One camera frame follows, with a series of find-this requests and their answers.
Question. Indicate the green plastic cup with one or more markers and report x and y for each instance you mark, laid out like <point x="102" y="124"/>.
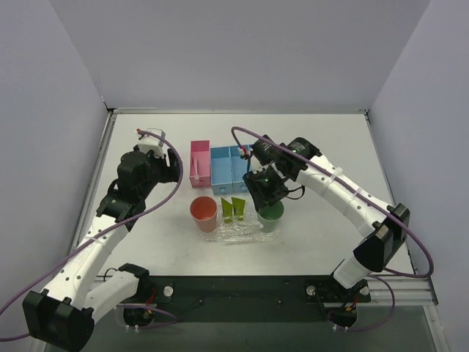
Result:
<point x="269" y="217"/>

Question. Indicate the light blue drawer bin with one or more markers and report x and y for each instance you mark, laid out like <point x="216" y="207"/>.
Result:
<point x="239" y="167"/>

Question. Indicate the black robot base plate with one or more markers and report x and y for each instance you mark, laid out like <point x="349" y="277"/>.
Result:
<point x="240" y="299"/>

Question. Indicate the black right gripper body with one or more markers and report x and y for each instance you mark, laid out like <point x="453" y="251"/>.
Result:
<point x="265" y="194"/>

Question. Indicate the clear textured tray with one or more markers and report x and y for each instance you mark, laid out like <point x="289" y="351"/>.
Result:
<point x="263" y="236"/>

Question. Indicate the pink toothbrush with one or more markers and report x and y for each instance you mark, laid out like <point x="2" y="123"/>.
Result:
<point x="196" y="176"/>

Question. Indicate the large green toothpaste tube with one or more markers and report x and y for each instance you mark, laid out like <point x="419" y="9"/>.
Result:
<point x="227" y="211"/>

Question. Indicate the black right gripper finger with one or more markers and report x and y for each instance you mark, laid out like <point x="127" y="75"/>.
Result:
<point x="277" y="195"/>
<point x="256" y="187"/>

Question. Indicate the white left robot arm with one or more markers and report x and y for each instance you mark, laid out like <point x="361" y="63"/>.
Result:
<point x="65" y="312"/>

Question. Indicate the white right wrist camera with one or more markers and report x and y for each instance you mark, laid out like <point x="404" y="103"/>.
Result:
<point x="244" y="152"/>

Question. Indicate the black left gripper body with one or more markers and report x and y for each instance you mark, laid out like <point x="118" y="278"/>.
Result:
<point x="173" y="166"/>

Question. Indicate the pink drawer bin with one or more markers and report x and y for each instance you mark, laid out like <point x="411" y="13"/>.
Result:
<point x="201" y="150"/>

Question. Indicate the orange plastic cup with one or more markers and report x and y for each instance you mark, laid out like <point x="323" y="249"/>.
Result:
<point x="204" y="212"/>

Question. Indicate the teal drawer bin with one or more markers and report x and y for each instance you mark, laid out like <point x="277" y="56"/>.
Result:
<point x="221" y="171"/>

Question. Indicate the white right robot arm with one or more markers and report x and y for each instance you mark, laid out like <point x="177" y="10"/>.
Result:
<point x="378" y="222"/>

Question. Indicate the small green toothpaste tube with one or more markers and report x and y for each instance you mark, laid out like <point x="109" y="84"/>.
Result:
<point x="238" y="205"/>

